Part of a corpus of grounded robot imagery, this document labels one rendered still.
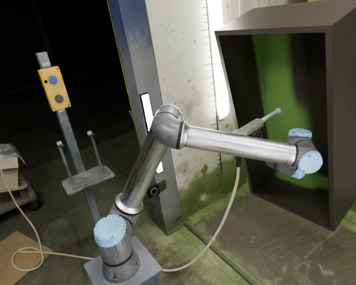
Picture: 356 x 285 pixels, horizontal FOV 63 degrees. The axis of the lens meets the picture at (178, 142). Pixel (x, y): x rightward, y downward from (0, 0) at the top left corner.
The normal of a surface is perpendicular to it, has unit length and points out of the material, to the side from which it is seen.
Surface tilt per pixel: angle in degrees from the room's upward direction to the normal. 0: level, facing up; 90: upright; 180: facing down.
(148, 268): 0
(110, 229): 5
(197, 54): 90
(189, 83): 90
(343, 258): 0
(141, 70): 90
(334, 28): 90
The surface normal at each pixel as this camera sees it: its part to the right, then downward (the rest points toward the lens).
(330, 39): -0.72, 0.54
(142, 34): 0.56, 0.28
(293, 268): -0.14, -0.89
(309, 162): -0.03, 0.45
